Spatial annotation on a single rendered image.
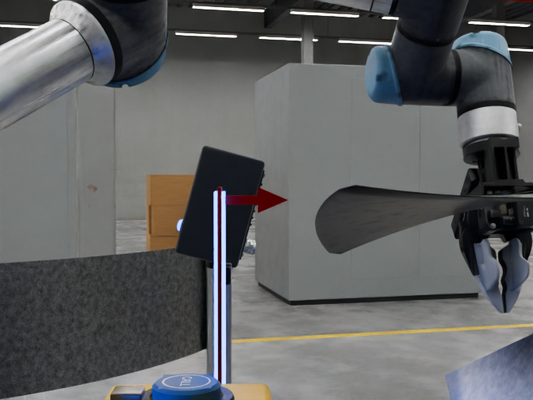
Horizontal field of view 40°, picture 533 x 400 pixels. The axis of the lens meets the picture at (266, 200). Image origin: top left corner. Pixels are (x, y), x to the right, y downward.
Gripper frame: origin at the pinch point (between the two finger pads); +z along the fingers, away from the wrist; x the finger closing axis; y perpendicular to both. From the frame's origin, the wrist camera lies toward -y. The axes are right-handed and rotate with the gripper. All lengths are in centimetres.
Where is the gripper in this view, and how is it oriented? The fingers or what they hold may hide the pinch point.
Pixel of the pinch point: (501, 303)
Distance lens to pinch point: 97.8
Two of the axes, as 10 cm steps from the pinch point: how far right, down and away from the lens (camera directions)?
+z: 0.2, 9.6, -2.7
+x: 10.0, -0.1, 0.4
